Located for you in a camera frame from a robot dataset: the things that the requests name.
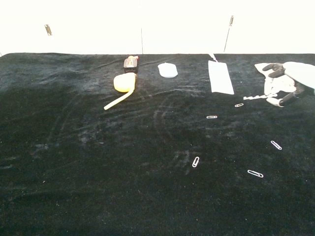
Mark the woven folding screen panel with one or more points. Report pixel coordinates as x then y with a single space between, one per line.
273 29
184 27
96 29

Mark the small metal paper clip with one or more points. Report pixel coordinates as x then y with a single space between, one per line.
239 105
276 145
211 117
195 162
255 173

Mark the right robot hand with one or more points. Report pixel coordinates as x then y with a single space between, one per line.
301 76

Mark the small bottle with red cap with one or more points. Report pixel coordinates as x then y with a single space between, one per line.
130 66

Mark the metal screen hinge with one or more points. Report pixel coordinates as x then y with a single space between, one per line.
231 20
48 29

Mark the yellow tape measure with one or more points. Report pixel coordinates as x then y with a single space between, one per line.
124 83

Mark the white computer mouse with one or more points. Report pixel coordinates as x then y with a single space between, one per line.
167 70

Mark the black velvet table cloth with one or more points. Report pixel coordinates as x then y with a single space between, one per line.
123 159

